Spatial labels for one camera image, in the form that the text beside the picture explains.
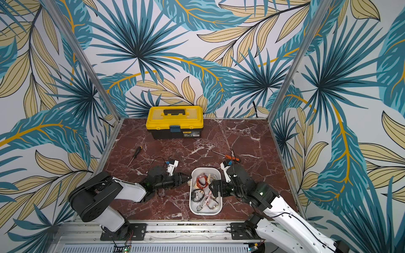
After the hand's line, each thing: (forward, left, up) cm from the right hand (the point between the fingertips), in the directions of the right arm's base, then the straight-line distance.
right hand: (217, 185), depth 73 cm
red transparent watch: (+10, +6, -11) cm, 16 cm away
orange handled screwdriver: (+24, -10, -15) cm, 30 cm away
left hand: (+6, +13, -8) cm, 17 cm away
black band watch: (0, +10, -12) cm, 16 cm away
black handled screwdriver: (+27, +48, -14) cm, 57 cm away
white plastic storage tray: (-3, +7, -14) cm, 16 cm away
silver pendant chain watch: (-6, +9, -15) cm, 18 cm away
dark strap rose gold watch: (-6, +1, -12) cm, 14 cm away
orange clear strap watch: (-2, +4, -11) cm, 13 cm away
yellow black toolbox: (+40, +23, +1) cm, 46 cm away
